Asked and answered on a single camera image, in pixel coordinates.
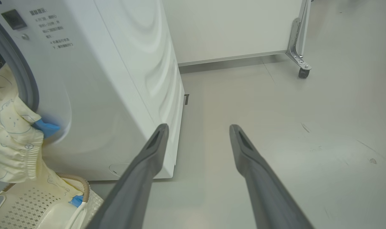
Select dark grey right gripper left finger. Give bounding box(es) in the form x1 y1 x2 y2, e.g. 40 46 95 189
85 123 170 229

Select round filter cover flap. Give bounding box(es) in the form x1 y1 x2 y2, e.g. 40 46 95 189
109 163 131 177

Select cream perforated laundry basket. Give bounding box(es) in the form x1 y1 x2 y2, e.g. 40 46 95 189
0 173 104 229

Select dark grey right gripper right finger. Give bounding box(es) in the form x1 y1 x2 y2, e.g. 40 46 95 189
229 124 314 229

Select grey partition foot with caster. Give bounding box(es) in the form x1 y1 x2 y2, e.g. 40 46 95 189
286 0 312 79

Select black door latch socket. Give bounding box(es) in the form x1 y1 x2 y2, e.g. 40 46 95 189
1 9 27 31

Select yellow trousers with blue cuffs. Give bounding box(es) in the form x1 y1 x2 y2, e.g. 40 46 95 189
0 64 85 208

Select grey rubber door gasket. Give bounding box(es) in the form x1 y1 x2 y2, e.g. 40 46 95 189
0 19 40 112

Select white front-load washing machine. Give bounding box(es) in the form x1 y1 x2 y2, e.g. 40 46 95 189
0 0 185 182

